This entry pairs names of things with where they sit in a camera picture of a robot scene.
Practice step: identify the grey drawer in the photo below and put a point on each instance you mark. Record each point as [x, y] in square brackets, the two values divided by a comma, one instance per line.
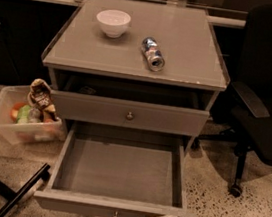
[110, 171]
[124, 103]

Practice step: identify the grey top drawer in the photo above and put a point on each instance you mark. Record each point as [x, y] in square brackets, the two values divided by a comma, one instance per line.
[124, 103]

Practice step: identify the grey drawer cabinet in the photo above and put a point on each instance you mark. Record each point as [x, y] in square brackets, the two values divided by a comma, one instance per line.
[186, 41]

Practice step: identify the blue silver soda can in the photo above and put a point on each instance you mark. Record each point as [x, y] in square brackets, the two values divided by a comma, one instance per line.
[152, 54]

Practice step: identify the green fruit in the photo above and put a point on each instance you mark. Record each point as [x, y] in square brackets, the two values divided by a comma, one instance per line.
[23, 114]

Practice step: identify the crumpled chip bag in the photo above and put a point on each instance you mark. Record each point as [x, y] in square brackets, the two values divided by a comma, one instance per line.
[39, 96]

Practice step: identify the clear plastic bin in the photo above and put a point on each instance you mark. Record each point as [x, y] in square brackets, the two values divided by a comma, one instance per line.
[15, 132]

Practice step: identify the orange fruit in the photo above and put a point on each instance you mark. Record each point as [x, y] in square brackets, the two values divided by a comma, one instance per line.
[15, 108]

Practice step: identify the white ceramic bowl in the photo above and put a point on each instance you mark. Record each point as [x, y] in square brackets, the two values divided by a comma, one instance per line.
[113, 22]

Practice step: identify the black office chair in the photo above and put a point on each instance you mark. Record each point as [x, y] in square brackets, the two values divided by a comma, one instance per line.
[257, 46]

